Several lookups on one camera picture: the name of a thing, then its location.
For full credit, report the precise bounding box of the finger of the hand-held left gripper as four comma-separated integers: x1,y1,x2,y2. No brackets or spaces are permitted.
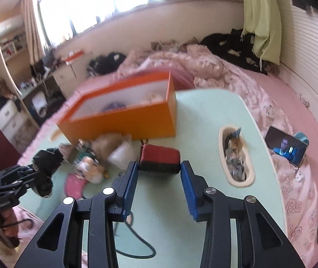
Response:
0,165,40,186
0,179,40,201

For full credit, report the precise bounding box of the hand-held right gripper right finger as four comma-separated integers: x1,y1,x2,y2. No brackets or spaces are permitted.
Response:
181,160,306,268

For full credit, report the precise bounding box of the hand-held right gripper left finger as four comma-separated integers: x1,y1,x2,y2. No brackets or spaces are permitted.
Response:
14,160,140,268

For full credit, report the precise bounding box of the red carved mahjong block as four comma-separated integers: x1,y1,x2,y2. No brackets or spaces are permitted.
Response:
138,144,181,175

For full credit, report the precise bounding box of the grey-brown furry plush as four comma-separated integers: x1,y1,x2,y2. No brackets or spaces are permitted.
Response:
92,132,133,157

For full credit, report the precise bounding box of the orange cardboard box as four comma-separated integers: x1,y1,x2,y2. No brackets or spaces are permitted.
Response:
57,71,177,144

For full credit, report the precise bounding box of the green cartoon desktop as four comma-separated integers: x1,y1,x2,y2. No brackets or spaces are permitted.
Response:
16,89,288,268

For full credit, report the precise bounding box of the person's left hand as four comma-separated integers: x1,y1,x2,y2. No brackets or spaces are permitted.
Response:
1,209,19,238

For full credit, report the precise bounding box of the white plastic drawer unit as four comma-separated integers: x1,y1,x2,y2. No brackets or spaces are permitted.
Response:
0,100,40,151

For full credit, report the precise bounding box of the pile of crumpled wrappers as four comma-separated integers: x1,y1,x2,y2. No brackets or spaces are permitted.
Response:
224,127,247,182

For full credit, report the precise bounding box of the white cylindrical object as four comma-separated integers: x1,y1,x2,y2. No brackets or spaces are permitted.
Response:
32,93,48,118

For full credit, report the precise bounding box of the smartphone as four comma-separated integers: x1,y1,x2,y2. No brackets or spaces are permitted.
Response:
264,126,307,166

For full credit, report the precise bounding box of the pink ribbed pillow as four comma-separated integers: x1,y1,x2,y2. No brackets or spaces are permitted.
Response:
171,68,197,91

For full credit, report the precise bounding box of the white drawer cabinet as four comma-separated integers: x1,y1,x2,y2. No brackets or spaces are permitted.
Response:
51,57,92,90

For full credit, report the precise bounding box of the cluttered side shelf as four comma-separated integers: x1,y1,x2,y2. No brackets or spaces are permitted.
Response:
0,17,64,101

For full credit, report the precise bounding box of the teal phone stand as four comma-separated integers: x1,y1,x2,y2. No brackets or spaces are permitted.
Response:
294,132,311,146

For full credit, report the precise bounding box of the small orange storage box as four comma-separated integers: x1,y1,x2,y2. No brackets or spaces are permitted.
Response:
64,51,85,63

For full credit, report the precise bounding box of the beige window curtain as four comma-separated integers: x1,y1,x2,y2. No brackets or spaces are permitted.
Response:
22,0,53,62

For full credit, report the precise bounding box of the large black clothes pile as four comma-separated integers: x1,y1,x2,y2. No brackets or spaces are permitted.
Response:
199,29,268,74

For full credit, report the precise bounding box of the lime green hanging garment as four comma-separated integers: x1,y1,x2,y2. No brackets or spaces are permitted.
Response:
243,0,282,65

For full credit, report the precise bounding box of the white louvred closet door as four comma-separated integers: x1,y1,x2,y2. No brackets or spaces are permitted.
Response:
279,3,318,109

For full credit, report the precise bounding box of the window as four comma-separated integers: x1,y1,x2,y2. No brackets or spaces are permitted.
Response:
33,0,243,48

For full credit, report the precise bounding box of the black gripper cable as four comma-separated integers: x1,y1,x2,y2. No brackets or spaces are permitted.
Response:
0,219,35,233

